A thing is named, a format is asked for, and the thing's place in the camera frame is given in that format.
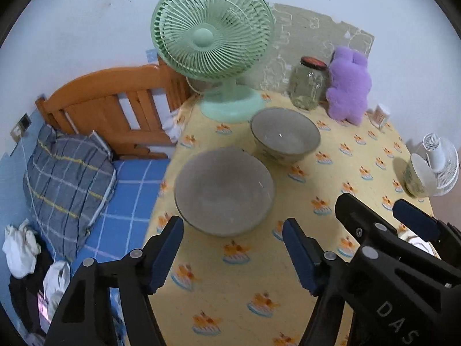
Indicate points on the blue plaid bed sheet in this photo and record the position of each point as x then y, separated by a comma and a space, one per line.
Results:
129, 194

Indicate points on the glass jar with dark lid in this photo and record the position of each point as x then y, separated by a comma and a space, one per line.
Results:
306, 86

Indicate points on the white fan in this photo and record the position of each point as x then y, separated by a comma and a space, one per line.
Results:
441, 173

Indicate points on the grey plaid pillow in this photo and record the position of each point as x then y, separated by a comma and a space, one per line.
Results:
65, 183

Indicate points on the purple plush toy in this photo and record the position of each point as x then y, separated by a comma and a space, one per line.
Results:
349, 83

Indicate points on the green desk fan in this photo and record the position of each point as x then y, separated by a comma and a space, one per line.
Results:
201, 38

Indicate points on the cotton swab container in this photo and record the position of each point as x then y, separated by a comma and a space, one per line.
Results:
381, 115

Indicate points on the yellow cake-print tablecloth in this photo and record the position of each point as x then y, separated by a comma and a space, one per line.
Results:
335, 173

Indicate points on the large scalloped yellow-flower plate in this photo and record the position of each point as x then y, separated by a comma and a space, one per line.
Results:
419, 243

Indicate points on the wall socket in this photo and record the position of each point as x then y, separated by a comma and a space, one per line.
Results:
23, 124

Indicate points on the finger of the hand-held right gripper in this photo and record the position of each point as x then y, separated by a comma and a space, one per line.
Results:
414, 218
360, 223

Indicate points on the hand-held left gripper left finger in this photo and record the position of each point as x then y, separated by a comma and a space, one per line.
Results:
167, 252

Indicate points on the white cloth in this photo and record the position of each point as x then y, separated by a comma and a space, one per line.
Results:
56, 281
19, 248

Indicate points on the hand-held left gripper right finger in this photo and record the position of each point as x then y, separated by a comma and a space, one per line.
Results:
300, 256

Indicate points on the wooden headboard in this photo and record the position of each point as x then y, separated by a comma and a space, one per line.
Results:
97, 104

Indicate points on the dark clothes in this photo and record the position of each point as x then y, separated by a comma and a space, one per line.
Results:
25, 292

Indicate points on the floral ceramic bowl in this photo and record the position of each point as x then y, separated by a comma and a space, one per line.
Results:
284, 135
416, 180
223, 191

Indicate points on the green patterned wall mat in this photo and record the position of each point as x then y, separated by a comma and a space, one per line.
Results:
299, 32

